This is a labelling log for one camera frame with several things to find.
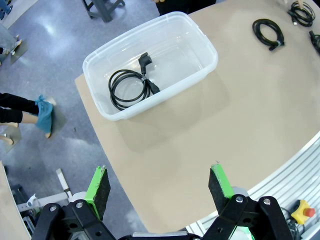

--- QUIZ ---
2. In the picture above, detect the black power cable with plug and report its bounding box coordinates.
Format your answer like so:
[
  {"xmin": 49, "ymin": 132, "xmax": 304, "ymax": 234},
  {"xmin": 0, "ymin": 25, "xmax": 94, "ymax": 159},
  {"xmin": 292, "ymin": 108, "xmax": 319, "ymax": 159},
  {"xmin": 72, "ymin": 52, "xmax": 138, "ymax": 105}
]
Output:
[{"xmin": 108, "ymin": 51, "xmax": 161, "ymax": 112}]

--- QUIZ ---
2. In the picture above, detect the teal cloth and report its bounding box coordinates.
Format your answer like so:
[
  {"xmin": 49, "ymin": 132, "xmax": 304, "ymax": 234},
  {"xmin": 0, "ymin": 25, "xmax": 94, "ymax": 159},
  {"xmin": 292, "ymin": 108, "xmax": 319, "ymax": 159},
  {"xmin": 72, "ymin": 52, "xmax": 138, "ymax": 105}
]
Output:
[{"xmin": 34, "ymin": 94, "xmax": 55, "ymax": 134}]

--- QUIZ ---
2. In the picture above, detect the white metal leg frame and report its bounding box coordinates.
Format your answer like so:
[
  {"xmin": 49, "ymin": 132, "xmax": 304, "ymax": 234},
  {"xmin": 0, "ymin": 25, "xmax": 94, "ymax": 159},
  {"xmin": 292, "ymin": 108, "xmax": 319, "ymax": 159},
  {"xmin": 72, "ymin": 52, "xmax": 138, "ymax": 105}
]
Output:
[{"xmin": 16, "ymin": 168, "xmax": 87, "ymax": 222}]

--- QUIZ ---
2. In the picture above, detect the thin black cable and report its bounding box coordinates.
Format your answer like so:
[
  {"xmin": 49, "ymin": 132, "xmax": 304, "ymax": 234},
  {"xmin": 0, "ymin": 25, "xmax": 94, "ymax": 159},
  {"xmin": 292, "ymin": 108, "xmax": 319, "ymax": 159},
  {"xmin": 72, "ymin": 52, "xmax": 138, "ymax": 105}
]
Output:
[{"xmin": 287, "ymin": 1, "xmax": 315, "ymax": 28}]

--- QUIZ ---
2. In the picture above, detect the black braided USB cable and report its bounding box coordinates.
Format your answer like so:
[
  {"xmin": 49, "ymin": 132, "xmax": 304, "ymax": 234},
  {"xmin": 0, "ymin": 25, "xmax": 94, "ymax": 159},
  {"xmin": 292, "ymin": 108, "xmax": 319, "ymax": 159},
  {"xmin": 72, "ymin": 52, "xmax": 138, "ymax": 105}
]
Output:
[{"xmin": 251, "ymin": 18, "xmax": 286, "ymax": 52}]

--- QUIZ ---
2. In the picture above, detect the aluminium rail frame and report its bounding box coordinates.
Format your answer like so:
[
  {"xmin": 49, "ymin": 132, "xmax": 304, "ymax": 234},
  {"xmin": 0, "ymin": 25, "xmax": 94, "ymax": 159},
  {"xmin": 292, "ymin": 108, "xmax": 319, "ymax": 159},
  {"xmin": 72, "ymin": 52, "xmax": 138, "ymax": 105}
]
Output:
[{"xmin": 184, "ymin": 132, "xmax": 320, "ymax": 240}]

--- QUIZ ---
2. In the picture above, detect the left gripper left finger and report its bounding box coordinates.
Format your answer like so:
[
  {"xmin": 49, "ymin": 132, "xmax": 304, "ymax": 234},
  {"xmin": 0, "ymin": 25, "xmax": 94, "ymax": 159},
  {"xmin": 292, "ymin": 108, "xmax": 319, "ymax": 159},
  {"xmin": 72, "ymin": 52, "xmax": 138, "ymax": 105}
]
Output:
[{"xmin": 31, "ymin": 166, "xmax": 118, "ymax": 240}]

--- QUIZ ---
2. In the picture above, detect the yellow emergency stop button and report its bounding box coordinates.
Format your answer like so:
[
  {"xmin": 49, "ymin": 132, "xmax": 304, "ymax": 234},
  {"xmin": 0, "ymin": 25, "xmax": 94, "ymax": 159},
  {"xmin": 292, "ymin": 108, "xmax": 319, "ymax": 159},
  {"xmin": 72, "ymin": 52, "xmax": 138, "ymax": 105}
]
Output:
[{"xmin": 290, "ymin": 199, "xmax": 316, "ymax": 226}]

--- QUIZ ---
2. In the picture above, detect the person in blue clothing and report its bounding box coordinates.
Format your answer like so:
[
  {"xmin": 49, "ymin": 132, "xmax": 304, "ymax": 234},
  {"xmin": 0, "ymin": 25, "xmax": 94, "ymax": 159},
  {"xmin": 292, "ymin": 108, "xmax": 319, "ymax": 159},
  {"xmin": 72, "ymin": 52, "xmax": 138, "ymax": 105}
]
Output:
[{"xmin": 0, "ymin": 91, "xmax": 57, "ymax": 126}]

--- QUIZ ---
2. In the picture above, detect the clear plastic storage box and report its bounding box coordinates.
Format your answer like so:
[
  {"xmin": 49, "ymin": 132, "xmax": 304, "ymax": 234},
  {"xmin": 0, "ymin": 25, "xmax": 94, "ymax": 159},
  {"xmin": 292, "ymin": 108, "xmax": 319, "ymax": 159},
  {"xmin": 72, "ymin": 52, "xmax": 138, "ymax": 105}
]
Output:
[{"xmin": 82, "ymin": 11, "xmax": 219, "ymax": 122}]

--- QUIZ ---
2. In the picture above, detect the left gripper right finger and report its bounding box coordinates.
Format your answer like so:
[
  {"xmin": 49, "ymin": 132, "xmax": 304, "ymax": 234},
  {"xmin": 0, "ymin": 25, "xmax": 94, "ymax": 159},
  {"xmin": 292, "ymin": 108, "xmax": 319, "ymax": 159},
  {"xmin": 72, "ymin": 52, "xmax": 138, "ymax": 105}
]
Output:
[{"xmin": 203, "ymin": 163, "xmax": 293, "ymax": 240}]

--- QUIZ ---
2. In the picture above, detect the dark grey metal stand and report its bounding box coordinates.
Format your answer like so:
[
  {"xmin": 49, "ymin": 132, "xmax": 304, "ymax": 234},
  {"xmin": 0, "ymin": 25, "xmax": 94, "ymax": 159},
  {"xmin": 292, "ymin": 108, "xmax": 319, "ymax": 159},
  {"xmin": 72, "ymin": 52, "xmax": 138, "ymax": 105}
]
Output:
[{"xmin": 82, "ymin": 0, "xmax": 126, "ymax": 23}]

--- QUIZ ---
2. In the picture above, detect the light wooden side table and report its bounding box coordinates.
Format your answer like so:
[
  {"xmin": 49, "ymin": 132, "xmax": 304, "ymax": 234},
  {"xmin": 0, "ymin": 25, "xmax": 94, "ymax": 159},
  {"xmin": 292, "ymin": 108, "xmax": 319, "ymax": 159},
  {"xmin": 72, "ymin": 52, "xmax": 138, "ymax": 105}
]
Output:
[{"xmin": 0, "ymin": 161, "xmax": 33, "ymax": 240}]

